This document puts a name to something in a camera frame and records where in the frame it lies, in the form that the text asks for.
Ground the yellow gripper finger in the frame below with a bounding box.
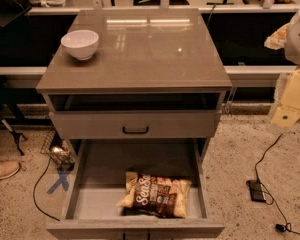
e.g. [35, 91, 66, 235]
[264, 24, 289, 50]
[268, 66, 300, 133]

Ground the brown chip bag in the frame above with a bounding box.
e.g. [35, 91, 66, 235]
[118, 171, 192, 218]

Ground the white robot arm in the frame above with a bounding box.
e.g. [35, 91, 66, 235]
[264, 10, 300, 130]

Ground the grey drawer cabinet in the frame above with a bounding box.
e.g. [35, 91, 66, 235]
[35, 7, 233, 240]

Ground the closed top drawer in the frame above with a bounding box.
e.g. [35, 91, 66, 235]
[50, 111, 221, 139]

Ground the open middle drawer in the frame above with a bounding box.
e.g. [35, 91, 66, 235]
[47, 139, 224, 240]

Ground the black power adapter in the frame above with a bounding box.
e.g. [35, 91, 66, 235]
[246, 180, 266, 203]

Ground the white ceramic bowl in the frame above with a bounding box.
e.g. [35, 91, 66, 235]
[61, 30, 99, 60]

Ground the black tripod stand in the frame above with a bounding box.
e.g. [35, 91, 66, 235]
[0, 63, 28, 157]

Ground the tan shoe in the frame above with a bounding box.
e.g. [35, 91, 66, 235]
[0, 161, 20, 180]

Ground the black floor cable right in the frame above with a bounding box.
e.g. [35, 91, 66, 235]
[245, 112, 300, 238]

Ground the black floor cable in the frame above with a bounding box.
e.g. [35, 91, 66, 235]
[245, 112, 300, 238]
[32, 155, 61, 222]

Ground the black drawer handle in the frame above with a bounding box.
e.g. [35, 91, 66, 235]
[122, 126, 149, 135]

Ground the wire basket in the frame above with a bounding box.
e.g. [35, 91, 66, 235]
[40, 130, 74, 166]

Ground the black floor cable left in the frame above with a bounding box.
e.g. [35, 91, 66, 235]
[32, 155, 61, 222]

